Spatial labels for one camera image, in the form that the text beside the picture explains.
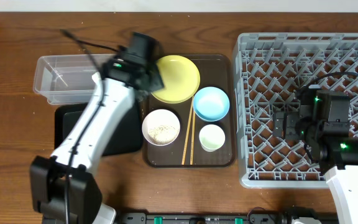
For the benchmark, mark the clear plastic bin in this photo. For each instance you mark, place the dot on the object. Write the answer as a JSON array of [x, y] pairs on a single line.
[[64, 79]]

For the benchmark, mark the wooden chopstick right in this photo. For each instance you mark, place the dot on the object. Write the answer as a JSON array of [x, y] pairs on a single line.
[[192, 138]]

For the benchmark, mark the yellow plate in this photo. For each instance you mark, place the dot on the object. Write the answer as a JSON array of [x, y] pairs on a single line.
[[181, 79]]

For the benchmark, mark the pile of rice and nuts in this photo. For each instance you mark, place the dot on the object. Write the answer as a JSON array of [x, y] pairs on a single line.
[[163, 134]]

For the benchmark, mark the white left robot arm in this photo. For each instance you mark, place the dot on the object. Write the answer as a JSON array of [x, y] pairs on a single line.
[[63, 186]]

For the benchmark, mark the black waste tray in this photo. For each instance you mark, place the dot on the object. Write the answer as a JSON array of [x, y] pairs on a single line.
[[127, 137]]

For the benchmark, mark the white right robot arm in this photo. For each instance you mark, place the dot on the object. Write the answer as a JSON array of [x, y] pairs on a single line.
[[324, 130]]

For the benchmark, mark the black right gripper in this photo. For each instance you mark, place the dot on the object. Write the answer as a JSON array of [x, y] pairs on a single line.
[[292, 118]]

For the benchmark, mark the wooden chopstick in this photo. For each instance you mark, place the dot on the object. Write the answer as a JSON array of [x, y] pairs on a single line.
[[192, 138], [187, 132]]

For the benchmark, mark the white bowl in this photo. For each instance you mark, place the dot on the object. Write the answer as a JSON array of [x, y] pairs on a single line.
[[157, 118]]

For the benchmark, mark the wooden chopstick left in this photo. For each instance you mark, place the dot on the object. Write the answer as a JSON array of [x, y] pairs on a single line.
[[187, 132]]

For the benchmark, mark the white cup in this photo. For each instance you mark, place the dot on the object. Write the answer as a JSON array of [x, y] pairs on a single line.
[[212, 137]]

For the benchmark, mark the light blue bowl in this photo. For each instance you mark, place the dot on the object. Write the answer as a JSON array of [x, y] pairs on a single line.
[[211, 104]]

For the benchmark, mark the grey dishwasher rack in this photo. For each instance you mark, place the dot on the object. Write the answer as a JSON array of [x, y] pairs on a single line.
[[268, 70]]

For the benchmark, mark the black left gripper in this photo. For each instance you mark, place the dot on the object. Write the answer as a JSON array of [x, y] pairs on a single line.
[[153, 81]]

